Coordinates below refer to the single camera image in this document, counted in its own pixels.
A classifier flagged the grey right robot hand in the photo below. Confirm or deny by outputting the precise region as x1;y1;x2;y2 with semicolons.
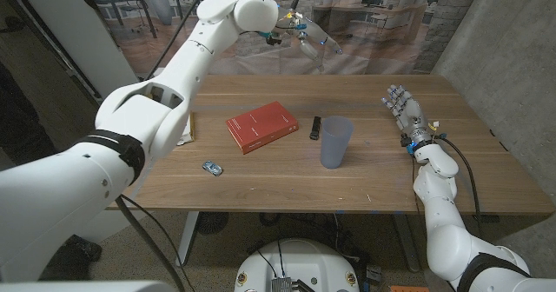
381;83;435;144

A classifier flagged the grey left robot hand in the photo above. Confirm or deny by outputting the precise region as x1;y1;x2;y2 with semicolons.
265;8;344;74

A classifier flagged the small black rectangular device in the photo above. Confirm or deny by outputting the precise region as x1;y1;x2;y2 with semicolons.
309;116;322;141

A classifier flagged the translucent blue-grey plastic cup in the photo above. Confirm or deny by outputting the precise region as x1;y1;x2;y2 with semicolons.
320;116;354;170

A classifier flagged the red hardcover book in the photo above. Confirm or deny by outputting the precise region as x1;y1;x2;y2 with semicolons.
226;101;300;156

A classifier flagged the small silver-blue toy car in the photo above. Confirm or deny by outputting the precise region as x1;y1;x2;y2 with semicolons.
202;160;224;177

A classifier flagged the printed office backdrop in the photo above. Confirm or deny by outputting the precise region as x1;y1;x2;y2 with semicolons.
82;0;486;76

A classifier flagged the white table leg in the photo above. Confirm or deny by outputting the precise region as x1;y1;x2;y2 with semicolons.
175;211;200;268
393;213;421;274

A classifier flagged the white and yellow carton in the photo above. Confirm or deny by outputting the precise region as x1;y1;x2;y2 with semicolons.
176;111;196;147

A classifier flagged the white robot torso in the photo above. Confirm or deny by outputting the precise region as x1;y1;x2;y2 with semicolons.
234;238;361;292

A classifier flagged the round black fan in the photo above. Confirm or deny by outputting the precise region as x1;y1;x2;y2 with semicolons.
195;211;230;236

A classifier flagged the person in dark trousers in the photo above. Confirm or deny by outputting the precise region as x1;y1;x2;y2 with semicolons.
0;61;60;174

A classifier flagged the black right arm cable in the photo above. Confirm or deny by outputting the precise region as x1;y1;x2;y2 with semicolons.
436;135;484;226

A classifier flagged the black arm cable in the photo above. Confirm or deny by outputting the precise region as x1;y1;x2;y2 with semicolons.
115;0;303;292
436;135;484;226

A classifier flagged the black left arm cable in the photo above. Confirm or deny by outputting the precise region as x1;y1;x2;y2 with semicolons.
115;0;303;292

